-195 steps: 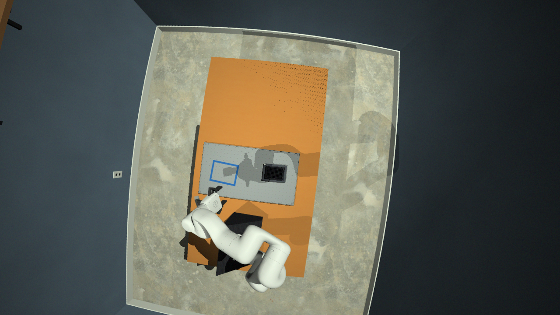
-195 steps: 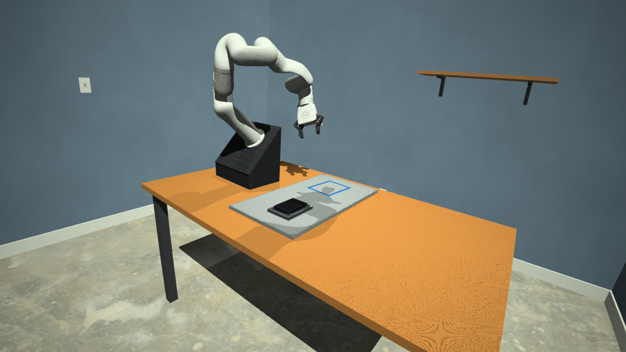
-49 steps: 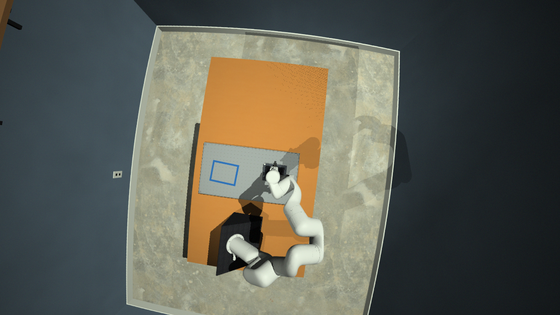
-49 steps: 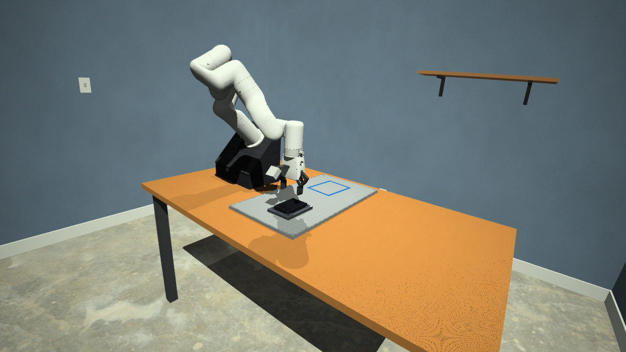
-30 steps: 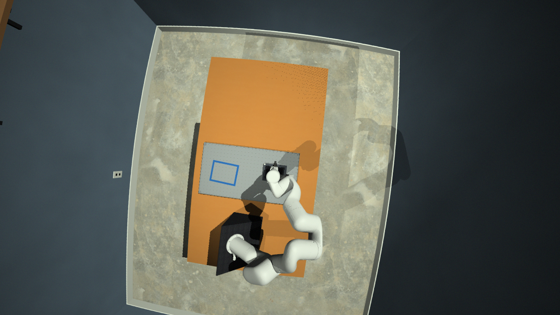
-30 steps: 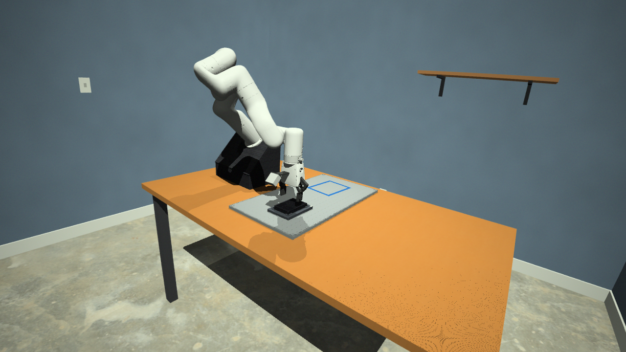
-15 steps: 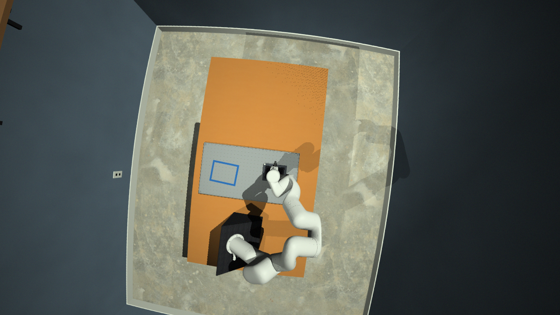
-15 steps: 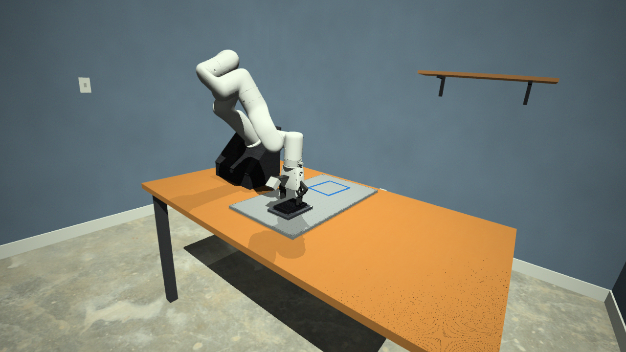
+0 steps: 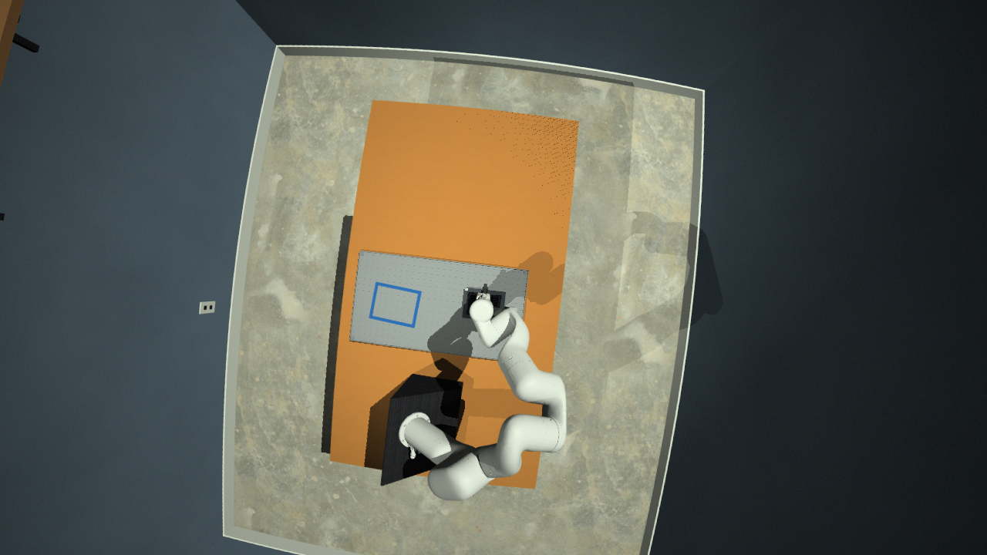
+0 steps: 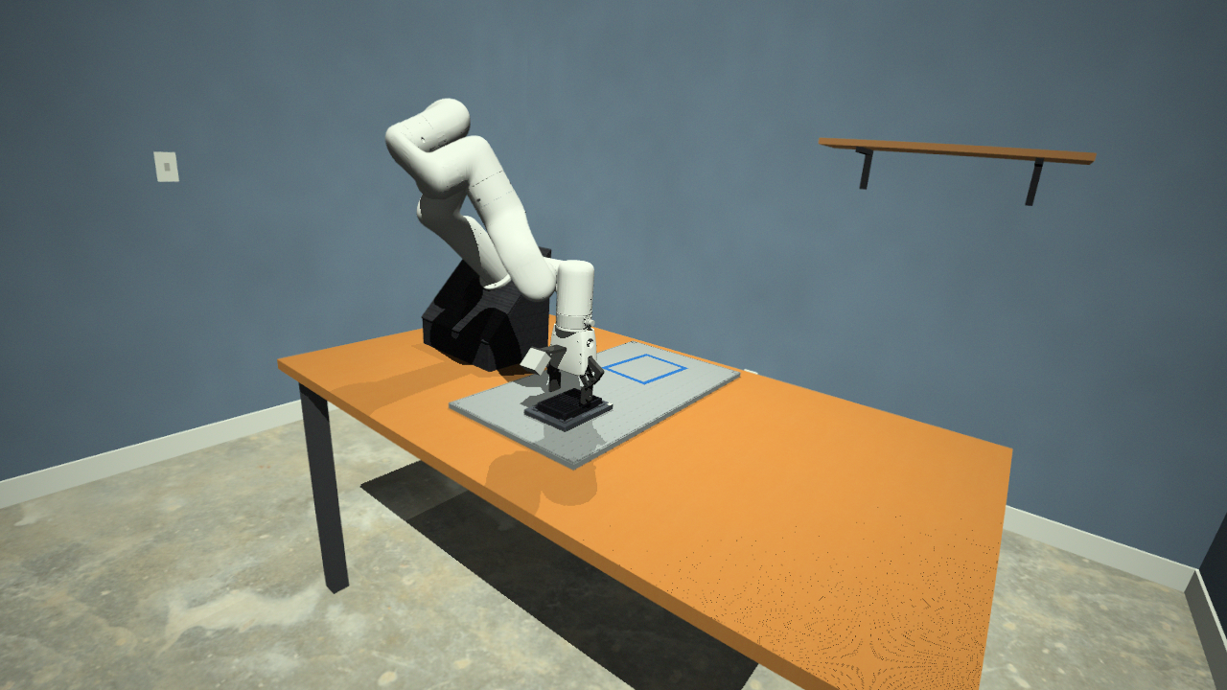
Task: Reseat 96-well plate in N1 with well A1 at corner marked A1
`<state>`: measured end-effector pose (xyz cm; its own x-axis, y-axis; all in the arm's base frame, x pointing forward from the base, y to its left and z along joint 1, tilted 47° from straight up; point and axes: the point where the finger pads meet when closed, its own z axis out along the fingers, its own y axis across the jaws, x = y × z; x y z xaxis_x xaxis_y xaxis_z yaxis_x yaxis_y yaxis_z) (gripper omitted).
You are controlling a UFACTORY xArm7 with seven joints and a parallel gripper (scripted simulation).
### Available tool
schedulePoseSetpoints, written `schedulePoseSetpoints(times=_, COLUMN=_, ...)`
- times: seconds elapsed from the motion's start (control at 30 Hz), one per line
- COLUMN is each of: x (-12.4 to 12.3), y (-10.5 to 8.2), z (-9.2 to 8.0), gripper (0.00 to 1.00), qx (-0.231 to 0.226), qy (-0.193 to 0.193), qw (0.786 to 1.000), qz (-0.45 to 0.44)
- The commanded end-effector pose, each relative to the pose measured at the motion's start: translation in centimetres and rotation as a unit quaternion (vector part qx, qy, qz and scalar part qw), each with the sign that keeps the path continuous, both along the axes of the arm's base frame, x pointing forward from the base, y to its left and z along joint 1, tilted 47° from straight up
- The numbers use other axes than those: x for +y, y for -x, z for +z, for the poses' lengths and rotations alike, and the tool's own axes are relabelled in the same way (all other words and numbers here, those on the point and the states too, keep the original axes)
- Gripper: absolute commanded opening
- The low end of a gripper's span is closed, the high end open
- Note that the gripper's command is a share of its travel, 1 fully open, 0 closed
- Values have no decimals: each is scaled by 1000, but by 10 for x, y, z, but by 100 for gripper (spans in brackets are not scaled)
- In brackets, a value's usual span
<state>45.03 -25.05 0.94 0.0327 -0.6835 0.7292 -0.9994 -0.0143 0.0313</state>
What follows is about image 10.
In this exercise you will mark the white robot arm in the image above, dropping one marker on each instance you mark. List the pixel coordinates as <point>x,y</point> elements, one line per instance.
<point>447,166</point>

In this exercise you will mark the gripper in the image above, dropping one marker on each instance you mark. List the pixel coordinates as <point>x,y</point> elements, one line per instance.
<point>579,357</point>

